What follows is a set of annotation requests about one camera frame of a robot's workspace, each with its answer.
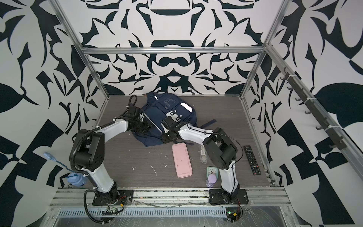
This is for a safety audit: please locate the aluminium frame rail base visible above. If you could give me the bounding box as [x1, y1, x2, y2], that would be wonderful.
[41, 187, 299, 227]

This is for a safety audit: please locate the left black corrugated cable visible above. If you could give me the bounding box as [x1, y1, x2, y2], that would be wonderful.
[83, 188, 120, 224]

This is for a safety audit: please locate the pink pencil case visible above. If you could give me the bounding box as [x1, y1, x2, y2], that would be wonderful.
[172, 142, 192, 178]

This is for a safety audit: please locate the black remote control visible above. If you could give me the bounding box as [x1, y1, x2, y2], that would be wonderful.
[243, 145, 261, 176]

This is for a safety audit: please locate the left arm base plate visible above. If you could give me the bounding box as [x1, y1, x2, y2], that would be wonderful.
[92, 190, 134, 206]

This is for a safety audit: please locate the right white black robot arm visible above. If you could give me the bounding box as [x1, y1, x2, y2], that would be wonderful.
[162, 117, 240, 201]

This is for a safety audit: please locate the navy blue school backpack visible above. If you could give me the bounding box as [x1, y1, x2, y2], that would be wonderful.
[135, 92, 217, 148]

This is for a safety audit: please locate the small green circuit board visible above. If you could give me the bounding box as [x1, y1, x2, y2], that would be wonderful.
[226, 207, 244, 223]

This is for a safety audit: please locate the small green square clock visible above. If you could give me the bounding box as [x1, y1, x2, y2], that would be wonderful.
[207, 166, 219, 179]

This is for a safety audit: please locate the purple cylindrical container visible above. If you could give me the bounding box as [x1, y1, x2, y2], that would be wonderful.
[206, 174, 217, 188]

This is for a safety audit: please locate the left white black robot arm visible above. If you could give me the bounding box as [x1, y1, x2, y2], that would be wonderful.
[69, 104, 149, 202]

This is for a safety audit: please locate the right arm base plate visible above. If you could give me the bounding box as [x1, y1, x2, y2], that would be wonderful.
[209, 188, 249, 206]

